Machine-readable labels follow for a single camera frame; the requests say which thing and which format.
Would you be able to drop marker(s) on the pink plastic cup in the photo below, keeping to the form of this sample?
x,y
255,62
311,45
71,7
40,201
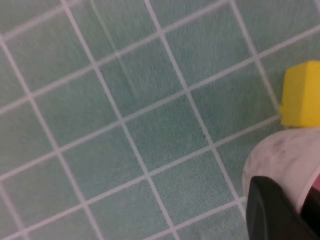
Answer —
x,y
280,155

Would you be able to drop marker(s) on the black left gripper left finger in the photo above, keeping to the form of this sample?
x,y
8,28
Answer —
x,y
272,215

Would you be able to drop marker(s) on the green checked tablecloth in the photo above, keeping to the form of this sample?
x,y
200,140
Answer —
x,y
125,112

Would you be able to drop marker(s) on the yellow cube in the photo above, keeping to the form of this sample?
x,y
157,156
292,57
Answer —
x,y
302,95

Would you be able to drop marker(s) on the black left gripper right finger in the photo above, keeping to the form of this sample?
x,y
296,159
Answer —
x,y
312,210

